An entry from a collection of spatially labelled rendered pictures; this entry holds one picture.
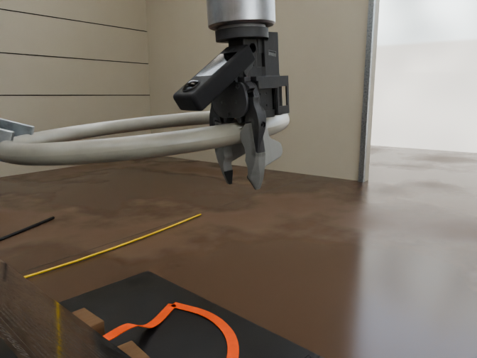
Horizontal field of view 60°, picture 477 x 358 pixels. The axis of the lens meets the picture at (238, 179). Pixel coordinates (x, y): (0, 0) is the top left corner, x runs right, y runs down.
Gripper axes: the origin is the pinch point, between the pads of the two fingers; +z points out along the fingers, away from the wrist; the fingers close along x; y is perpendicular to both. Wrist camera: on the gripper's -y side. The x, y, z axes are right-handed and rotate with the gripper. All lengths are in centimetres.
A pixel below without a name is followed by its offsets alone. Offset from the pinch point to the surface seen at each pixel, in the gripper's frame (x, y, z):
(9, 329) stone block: -8.8, -32.0, 5.0
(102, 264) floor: 189, 49, 87
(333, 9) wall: 265, 382, -93
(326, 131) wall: 271, 373, 46
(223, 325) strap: 87, 59, 88
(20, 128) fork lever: 38.9, -17.8, -7.7
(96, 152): 5.6, -17.5, -5.9
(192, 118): 35.5, 17.3, -6.3
